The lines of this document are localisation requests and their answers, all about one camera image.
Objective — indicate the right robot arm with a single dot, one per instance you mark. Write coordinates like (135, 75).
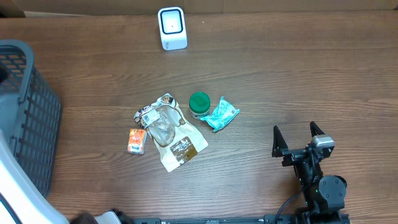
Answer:
(324, 194)

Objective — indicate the teal packet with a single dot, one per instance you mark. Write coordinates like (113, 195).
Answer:
(221, 116)

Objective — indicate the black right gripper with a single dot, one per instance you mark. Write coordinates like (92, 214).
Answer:
(281, 150)

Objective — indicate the white barcode scanner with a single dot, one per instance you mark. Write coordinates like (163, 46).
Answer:
(172, 28)

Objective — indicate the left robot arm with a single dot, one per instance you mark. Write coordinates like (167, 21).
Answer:
(21, 202)

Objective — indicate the grey plastic mesh basket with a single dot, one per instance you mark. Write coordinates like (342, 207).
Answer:
(31, 113)

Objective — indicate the brown white snack pouch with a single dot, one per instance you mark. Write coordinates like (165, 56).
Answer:
(176, 139)

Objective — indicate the orange tissue pack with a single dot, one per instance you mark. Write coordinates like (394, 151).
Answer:
(137, 141)

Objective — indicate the green lid jar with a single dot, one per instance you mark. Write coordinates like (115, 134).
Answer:
(199, 104)

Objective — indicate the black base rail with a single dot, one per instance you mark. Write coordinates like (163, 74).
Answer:
(266, 219)

